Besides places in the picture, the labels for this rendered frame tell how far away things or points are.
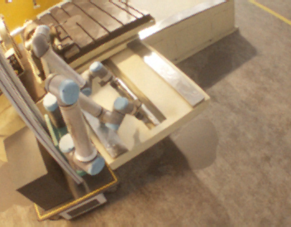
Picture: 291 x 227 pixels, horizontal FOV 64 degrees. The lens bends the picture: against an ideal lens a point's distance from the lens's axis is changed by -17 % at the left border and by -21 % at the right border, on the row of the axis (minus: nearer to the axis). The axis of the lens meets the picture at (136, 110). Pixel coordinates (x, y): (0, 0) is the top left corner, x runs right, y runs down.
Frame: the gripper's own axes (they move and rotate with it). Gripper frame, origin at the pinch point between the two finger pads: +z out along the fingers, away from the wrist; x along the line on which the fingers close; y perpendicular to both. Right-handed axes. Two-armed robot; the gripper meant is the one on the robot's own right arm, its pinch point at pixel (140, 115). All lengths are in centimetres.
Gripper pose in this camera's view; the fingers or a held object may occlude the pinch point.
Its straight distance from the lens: 211.7
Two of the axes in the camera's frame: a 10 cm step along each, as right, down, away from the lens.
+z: 4.2, 2.6, 8.7
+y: -6.6, 7.5, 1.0
